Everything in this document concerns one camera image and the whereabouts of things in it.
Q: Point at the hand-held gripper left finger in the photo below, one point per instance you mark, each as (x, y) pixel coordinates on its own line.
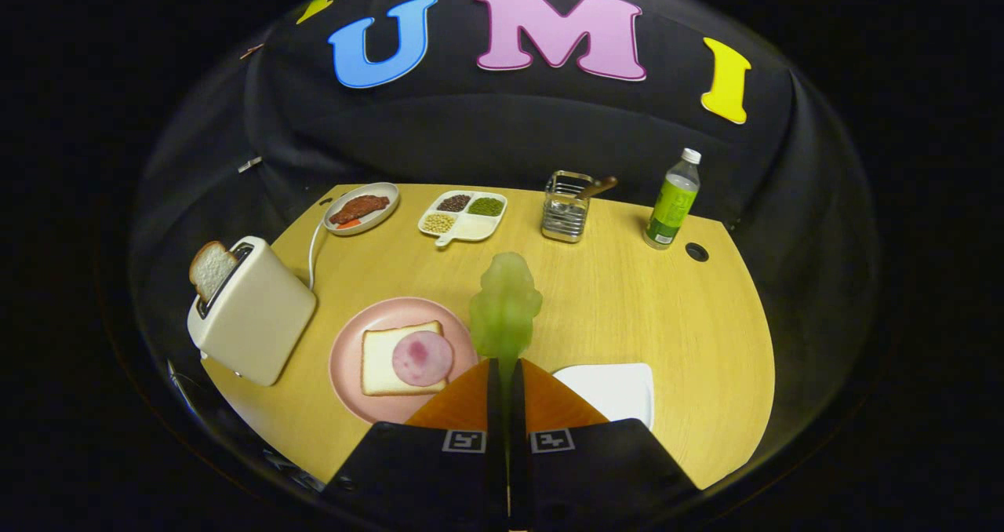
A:
(494, 406)

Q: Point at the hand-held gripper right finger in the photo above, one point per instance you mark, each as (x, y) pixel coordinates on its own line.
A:
(516, 414)

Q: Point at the green lettuce leaf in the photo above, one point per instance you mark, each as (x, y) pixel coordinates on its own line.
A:
(506, 304)

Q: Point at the browned toast slice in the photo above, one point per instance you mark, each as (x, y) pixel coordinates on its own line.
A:
(210, 269)

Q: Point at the pink ham slice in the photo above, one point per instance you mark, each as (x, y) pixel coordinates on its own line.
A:
(422, 358)

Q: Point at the white square plate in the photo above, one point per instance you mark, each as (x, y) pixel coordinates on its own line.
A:
(612, 391)

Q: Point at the white bread slice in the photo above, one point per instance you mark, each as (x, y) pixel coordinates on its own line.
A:
(380, 363)

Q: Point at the pink round plate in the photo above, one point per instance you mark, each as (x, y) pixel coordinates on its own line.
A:
(349, 359)

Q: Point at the white divided dish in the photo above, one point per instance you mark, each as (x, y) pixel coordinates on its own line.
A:
(474, 227)

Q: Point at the pile of yellow beans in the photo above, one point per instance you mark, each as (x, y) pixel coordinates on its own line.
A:
(439, 223)

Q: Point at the pile of green beans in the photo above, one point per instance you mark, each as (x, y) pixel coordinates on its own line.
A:
(486, 206)

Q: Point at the pile of brown beans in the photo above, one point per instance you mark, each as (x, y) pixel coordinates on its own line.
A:
(453, 202)

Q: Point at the beige oval plate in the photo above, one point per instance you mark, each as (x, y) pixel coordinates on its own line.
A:
(376, 220)

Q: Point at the brown steak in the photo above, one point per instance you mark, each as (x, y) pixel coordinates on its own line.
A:
(359, 207)

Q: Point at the white toaster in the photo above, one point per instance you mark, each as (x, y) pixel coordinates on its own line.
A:
(259, 320)

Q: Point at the green drink bottle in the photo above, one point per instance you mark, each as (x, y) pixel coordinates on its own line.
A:
(671, 206)

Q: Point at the silver cloth clip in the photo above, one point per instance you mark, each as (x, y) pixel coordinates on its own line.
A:
(249, 163)

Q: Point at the red cloth clip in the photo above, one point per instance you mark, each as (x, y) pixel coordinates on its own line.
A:
(251, 49)

